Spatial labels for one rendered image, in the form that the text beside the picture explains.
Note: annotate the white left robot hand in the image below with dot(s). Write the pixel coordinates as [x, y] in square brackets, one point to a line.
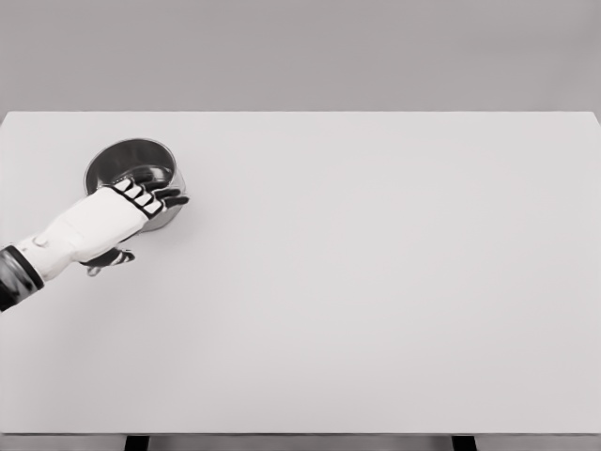
[110, 220]

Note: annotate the silver metal pot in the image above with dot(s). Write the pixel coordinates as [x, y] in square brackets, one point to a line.
[137, 162]

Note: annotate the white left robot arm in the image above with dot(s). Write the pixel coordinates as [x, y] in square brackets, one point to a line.
[33, 256]

